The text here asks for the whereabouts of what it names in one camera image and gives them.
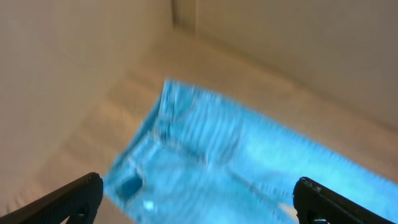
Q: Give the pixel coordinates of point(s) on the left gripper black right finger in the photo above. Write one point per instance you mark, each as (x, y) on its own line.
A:
(316, 204)

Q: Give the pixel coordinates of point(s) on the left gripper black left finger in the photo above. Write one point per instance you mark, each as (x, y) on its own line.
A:
(74, 203)

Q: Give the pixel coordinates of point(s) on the light blue denim jeans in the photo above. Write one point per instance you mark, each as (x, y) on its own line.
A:
(202, 158)

